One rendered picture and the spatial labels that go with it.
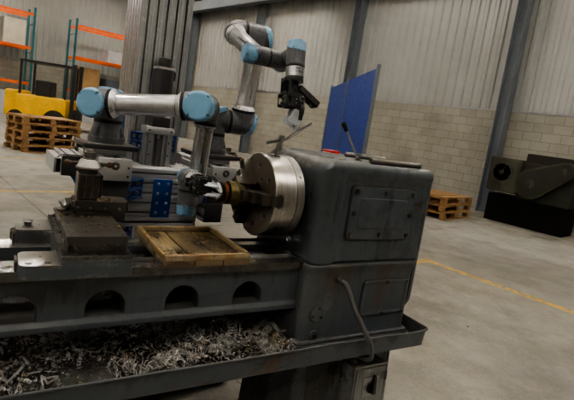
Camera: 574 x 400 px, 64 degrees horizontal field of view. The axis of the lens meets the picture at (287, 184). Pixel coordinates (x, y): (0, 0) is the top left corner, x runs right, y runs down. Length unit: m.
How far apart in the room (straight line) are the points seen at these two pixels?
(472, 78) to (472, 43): 0.88
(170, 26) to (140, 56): 0.21
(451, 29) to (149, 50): 11.45
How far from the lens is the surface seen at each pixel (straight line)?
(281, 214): 1.65
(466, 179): 12.32
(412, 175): 1.92
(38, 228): 1.69
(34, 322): 1.51
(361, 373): 2.02
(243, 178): 1.72
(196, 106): 1.83
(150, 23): 2.35
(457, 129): 12.53
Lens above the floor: 1.36
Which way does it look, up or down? 7 degrees down
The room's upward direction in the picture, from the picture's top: 9 degrees clockwise
